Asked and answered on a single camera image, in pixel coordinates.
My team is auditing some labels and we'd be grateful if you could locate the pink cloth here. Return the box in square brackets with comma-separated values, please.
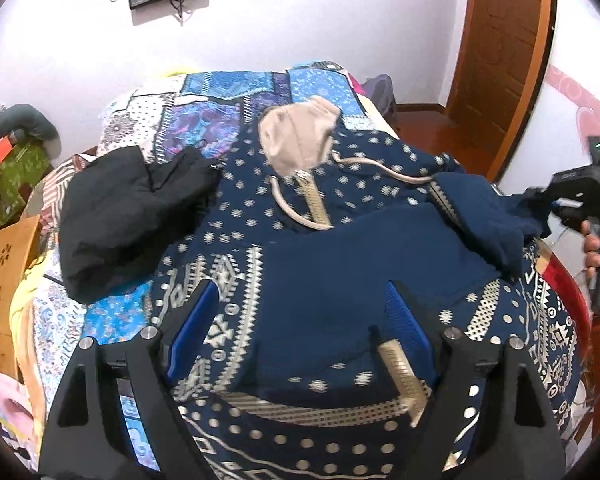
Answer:
[0, 367, 37, 442]

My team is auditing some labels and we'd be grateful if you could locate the black monitor cable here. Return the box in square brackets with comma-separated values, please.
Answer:
[167, 0, 192, 26]

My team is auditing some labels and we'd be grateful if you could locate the navy patterned hoodie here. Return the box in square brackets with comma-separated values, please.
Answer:
[147, 95, 587, 480]

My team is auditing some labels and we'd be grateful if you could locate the black garment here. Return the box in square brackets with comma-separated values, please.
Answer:
[59, 146, 226, 306]

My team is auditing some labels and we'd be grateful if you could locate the brown striped cloth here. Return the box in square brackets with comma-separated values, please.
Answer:
[24, 152, 100, 242]

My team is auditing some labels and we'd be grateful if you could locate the grey neck pillow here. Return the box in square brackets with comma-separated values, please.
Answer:
[0, 104, 63, 162]

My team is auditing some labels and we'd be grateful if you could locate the wooden door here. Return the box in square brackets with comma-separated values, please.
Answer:
[444, 0, 559, 182]

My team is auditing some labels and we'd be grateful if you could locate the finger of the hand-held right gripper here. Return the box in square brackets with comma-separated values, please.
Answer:
[524, 186, 557, 213]

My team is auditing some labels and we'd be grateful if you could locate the dark bag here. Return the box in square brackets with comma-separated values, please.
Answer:
[361, 74, 399, 127]

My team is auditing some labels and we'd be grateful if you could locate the person's right hand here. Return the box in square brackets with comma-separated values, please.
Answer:
[581, 219, 600, 275]

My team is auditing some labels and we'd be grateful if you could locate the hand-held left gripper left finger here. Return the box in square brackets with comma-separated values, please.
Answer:
[39, 279, 222, 480]

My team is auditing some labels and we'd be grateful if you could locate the green box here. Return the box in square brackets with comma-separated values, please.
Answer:
[0, 142, 52, 229]

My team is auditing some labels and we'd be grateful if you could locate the yellow blanket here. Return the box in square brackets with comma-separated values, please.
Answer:
[8, 260, 49, 411]

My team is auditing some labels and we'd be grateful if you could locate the patchwork bedspread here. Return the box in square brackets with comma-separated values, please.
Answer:
[10, 60, 406, 473]

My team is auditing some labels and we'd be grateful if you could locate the pink wall sticker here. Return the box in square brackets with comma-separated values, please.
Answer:
[546, 64, 600, 167]

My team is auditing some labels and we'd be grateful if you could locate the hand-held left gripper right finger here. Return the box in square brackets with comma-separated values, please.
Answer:
[384, 280, 567, 480]

